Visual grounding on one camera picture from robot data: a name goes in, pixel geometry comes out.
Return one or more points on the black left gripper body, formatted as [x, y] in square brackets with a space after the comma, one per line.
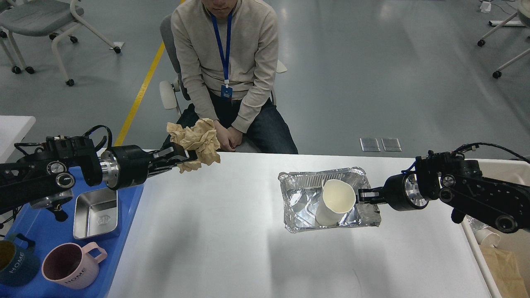
[125, 166]

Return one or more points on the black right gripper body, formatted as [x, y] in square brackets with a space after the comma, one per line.
[402, 193]

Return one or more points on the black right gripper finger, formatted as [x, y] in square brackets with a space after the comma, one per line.
[373, 192]
[371, 200]

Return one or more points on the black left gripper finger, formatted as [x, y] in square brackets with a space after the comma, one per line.
[172, 153]
[155, 169]

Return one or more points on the brown paper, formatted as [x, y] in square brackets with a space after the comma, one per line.
[201, 138]
[504, 268]

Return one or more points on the white paper cup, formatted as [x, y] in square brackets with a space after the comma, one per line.
[337, 199]

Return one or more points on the stainless steel rectangular tray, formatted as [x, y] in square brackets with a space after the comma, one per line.
[97, 215]

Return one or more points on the aluminium foil container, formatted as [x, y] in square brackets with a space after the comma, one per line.
[303, 193]

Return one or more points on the pink HOME mug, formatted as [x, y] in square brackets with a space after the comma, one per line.
[73, 266]

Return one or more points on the dark blue HOME mug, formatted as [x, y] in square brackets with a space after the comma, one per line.
[18, 263]

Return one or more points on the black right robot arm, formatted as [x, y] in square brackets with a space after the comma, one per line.
[458, 182]

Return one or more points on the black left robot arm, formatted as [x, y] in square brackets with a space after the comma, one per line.
[43, 178]

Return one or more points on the right metal floor plate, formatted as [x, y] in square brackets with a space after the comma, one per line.
[391, 144]

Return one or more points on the metal floor plate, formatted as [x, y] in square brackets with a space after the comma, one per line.
[391, 144]
[369, 144]

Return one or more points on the left metal floor plate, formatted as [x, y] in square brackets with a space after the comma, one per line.
[369, 144]

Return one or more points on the crumpled foil in bin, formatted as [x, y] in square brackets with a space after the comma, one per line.
[476, 225]

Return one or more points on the white cup in bin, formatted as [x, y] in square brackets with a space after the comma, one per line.
[486, 237]

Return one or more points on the seated person in beige sweater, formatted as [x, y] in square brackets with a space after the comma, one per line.
[228, 53]

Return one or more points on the white side table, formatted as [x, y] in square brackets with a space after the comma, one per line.
[12, 130]

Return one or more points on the brown paper in bin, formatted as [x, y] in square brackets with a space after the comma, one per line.
[504, 268]

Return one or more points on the white grey rolling chair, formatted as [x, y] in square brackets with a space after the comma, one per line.
[44, 18]

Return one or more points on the white power adapter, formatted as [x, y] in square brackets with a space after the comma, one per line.
[485, 7]

